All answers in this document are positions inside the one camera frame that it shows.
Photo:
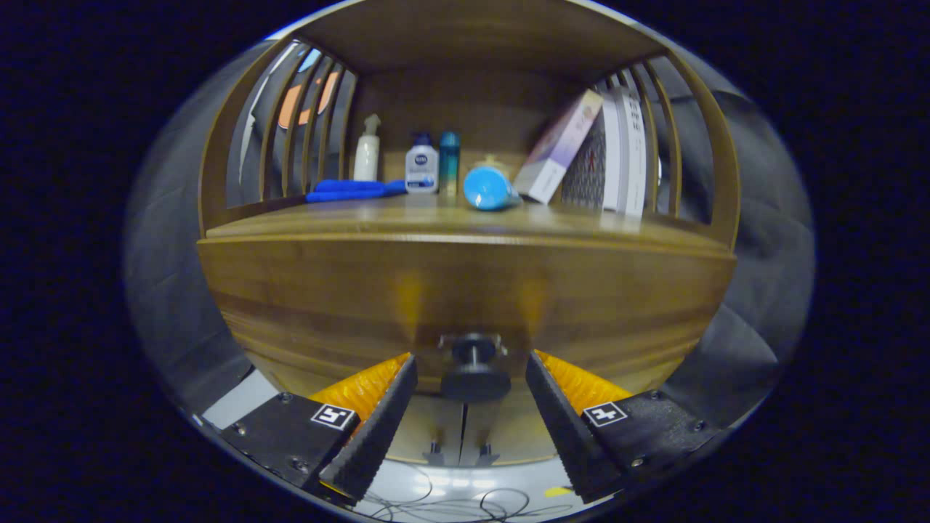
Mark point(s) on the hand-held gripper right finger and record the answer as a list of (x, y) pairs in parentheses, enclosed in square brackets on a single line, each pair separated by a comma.
[(567, 428)]

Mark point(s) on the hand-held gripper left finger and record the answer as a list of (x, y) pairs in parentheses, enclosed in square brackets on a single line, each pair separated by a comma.
[(378, 436)]

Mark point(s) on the blue white tube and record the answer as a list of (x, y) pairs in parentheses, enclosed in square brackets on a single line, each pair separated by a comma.
[(487, 189)]

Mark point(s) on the wooden cabinet door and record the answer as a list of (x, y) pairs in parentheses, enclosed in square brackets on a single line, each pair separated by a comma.
[(508, 436), (429, 428)]

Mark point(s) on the wooden countertop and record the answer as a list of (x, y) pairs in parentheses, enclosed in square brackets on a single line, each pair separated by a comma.
[(436, 218)]

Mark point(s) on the wooden cabinet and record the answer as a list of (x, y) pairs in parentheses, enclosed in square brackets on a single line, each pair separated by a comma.
[(472, 36)]

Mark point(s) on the yellow tape piece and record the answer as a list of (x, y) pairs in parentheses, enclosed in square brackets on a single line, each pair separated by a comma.
[(558, 492)]

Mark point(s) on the blue folded cloth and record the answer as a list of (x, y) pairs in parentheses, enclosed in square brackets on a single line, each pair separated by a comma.
[(349, 190)]

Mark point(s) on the white book patterned cover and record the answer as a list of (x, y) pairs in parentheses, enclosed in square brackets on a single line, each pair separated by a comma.
[(585, 174)]

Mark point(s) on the white lotion bottle blue cap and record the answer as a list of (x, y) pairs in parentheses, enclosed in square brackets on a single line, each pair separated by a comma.
[(421, 171)]

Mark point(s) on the white pump bottle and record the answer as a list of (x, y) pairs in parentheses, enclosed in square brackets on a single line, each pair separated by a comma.
[(367, 160)]

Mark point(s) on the white book black title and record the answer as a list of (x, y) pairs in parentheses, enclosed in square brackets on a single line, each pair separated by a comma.
[(633, 160)]

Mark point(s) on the beige lidded tea cup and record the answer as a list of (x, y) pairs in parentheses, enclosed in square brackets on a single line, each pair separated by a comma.
[(494, 161)]

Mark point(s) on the teal slim bottle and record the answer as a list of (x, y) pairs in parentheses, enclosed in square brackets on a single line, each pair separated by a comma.
[(449, 163)]

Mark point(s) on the purple book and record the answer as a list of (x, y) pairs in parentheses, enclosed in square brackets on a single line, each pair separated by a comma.
[(559, 145)]

